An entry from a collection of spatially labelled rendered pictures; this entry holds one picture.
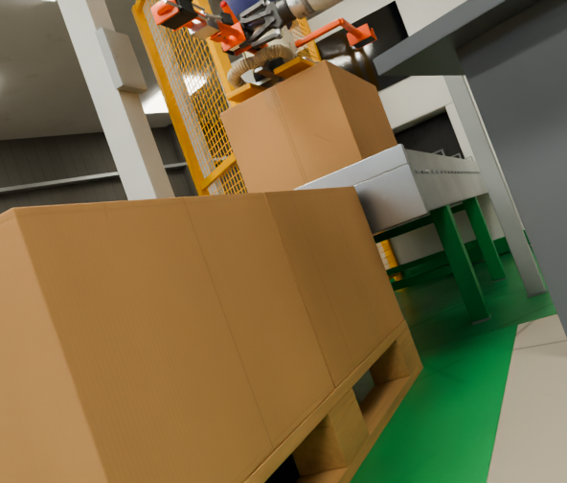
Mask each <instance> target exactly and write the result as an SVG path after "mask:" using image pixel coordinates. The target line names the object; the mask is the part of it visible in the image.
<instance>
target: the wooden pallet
mask: <svg viewBox="0 0 567 483"><path fill-rule="evenodd" d="M422 369H423V366H422V363H421V361H420V357H419V354H418V351H417V349H416V346H415V343H414V341H413V338H412V336H411V333H410V331H409V328H408V325H407V323H406V320H405V319H404V320H402V321H401V322H400V323H399V324H398V325H397V326H396V327H395V329H394V330H393V331H392V332H391V333H390V334H389V335H388V336H387V337H386V338H385V339H384V340H383V341H382V342H381V343H380V344H379V345H378V346H377V347H376V348H375V349H374V350H373V351H372V352H371V353H370V354H369V355H368V356H367V357H366V358H365V359H364V360H363V361H362V362H361V363H360V364H359V365H358V366H357V367H356V368H355V369H354V370H353V371H352V372H351V373H350V374H349V375H348V376H347V377H346V378H345V379H344V380H343V381H342V382H341V383H340V384H339V385H338V386H337V387H336V388H334V390H333V391H332V392H331V393H330V394H329V395H328V396H327V397H326V398H325V399H324V400H323V401H322V402H321V403H320V404H319V405H318V406H317V407H316V408H315V409H314V410H313V411H312V412H311V413H310V414H309V415H308V416H307V417H306V418H305V419H304V420H303V421H302V422H301V423H300V424H299V425H298V426H297V427H296V428H295V429H294V430H293V431H292V432H291V433H290V434H289V435H288V436H287V437H286V438H285V439H284V440H283V441H282V442H281V443H280V444H279V446H278V447H277V448H276V449H275V450H274V451H273V452H272V453H271V454H270V455H269V456H268V457H267V458H266V459H265V460H264V461H263V462H262V463H261V464H260V465H259V466H258V467H257V468H256V469H255V470H254V471H253V472H252V473H251V474H250V475H249V476H248V477H247V478H246V479H245V480H244V481H243V482H242V483H264V482H265V481H266V480H267V479H268V478H269V477H270V476H271V474H272V473H273V472H274V471H275V470H276V469H277V468H278V467H279V466H280V465H281V464H282V463H283V461H284V460H285V459H286V458H287V457H288V456H289V455H290V454H291V453H292V455H293V458H294V461H295V464H296V467H297V469H298V472H299V475H300V476H301V477H300V478H299V479H298V480H297V481H296V483H350V482H351V480H352V478H353V476H354V475H355V473H356V472H357V470H358V469H359V467H360V465H361V464H362V462H363V461H364V459H365V458H366V456H367V455H368V453H369V452H370V450H371V448H372V447H373V445H374V443H375V442H376V440H377V439H378V437H379V435H380V434H381V432H382V431H383V429H384V428H385V426H386V425H387V424H388V422H389V421H390V419H391V418H392V416H393V415H394V413H395V412H396V410H397V408H398V406H399V405H400V403H401V402H402V400H403V399H404V397H405V395H406V394H407V392H408V391H409V389H410V388H411V386H412V385H413V383H414V381H415V380H416V378H417V377H418V375H419V374H420V372H421V370H422ZM368 370H370V373H371V375H372V378H373V381H374V384H375V386H374V388H373V389H372V390H371V391H370V393H369V394H368V395H367V396H366V398H365V399H364V400H363V401H362V402H361V404H360V405H358V402H357V400H356V398H355V395H354V392H353V389H352V387H353V386H354V385H355V384H356V383H357V382H358V381H359V379H360V378H361V377H362V376H363V375H364V374H365V373H366V372H367V371H368Z"/></svg>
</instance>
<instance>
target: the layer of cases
mask: <svg viewBox="0 0 567 483"><path fill-rule="evenodd" d="M403 319H404V318H403V315H402V313H401V310H400V307H399V305H398V302H397V299H396V296H395V293H394V291H393V288H392V285H391V283H390V280H389V277H388V275H387V272H386V269H385V267H384V264H383V262H382V260H381V257H380V254H379V252H378V249H377V246H376V244H375V241H374V237H373V234H372V231H371V229H370V226H369V223H368V222H367V219H366V216H365V214H364V211H363V208H362V206H361V203H360V200H359V198H358V195H357V192H356V190H355V188H354V186H350V187H335V188H320V189H304V190H289V191H275V192H259V193H244V194H228V195H199V196H183V197H168V198H153V199H138V200H123V201H107V202H92V203H77V204H61V205H46V206H31V207H16V208H11V209H10V210H8V211H6V212H4V213H3V214H1V215H0V483H242V482H243V481H244V480H245V479H246V478H247V477H248V476H249V475H250V474H251V473H252V472H253V471H254V470H255V469H256V468H257V467H258V466H259V465H260V464H261V463H262V462H263V461H264V460H265V459H266V458H267V457H268V456H269V455H270V454H271V453H272V452H273V451H274V450H275V449H276V448H277V447H278V446H279V444H280V443H281V442H282V441H283V440H284V439H285V438H286V437H287V436H288V435H289V434H290V433H291V432H292V431H293V430H294V429H295V428H296V427H297V426H298V425H299V424H300V423H301V422H302V421H303V420H304V419H305V418H306V417H307V416H308V415H309V414H310V413H311V412H312V411H313V410H314V409H315V408H316V407H317V406H318V405H319V404H320V403H321V402H322V401H323V400H324V399H325V398H326V397H327V396H328V395H329V394H330V393H331V392H332V391H333V390H334V388H336V387H337V386H338V385H339V384H340V383H341V382H342V381H343V380H344V379H345V378H346V377H347V376H348V375H349V374H350V373H351V372H352V371H353V370H354V369H355V368H356V367H357V366H358V365H359V364H360V363H361V362H362V361H363V360H364V359H365V358H366V357H367V356H368V355H369V354H370V353H371V352H372V351H373V350H374V349H375V348H376V347H377V346H378V345H379V344H380V343H381V342H382V341H383V340H384V339H385V338H386V337H387V336H388V335H389V334H390V333H391V332H392V331H393V330H394V329H395V327H396V326H397V325H398V324H399V323H400V322H401V321H402V320H403Z"/></svg>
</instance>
